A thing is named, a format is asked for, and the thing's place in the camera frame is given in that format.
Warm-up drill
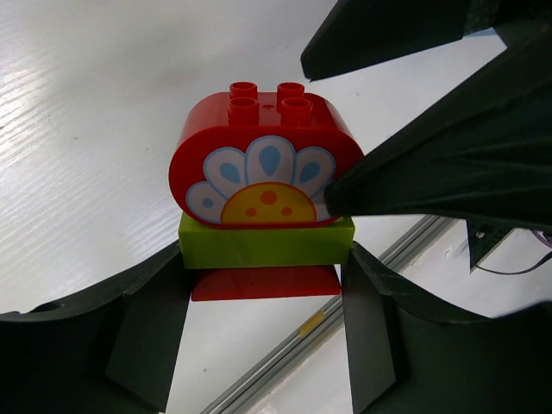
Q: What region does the aluminium front rail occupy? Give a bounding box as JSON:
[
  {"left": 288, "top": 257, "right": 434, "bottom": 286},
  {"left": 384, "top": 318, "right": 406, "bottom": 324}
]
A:
[{"left": 202, "top": 216, "right": 456, "bottom": 413}]

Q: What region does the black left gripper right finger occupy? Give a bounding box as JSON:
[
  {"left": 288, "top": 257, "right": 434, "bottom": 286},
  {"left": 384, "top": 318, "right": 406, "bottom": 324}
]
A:
[{"left": 342, "top": 246, "right": 551, "bottom": 413}]

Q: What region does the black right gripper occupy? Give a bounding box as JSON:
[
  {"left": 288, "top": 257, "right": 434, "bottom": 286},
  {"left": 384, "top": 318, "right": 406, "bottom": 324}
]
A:
[{"left": 300, "top": 0, "right": 551, "bottom": 81}]

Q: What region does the green lego brick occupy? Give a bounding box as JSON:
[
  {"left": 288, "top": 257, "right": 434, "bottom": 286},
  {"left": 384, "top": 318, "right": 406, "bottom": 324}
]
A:
[{"left": 179, "top": 214, "right": 355, "bottom": 269}]

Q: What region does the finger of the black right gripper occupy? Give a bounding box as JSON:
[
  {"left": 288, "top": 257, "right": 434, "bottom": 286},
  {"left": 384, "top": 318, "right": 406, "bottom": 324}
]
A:
[{"left": 324, "top": 25, "right": 551, "bottom": 227}]

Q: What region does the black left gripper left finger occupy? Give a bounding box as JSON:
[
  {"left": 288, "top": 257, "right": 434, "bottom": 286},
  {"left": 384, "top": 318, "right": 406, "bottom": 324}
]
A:
[{"left": 1, "top": 243, "right": 190, "bottom": 413}]

